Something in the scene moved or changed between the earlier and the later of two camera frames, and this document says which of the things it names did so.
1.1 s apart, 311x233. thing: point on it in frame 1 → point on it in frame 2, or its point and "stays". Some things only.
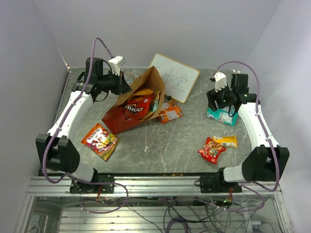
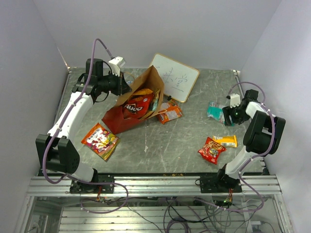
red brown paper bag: (113, 119) stays
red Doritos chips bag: (137, 107) stays
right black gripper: (213, 95) → (227, 111)
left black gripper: (123, 87) stays
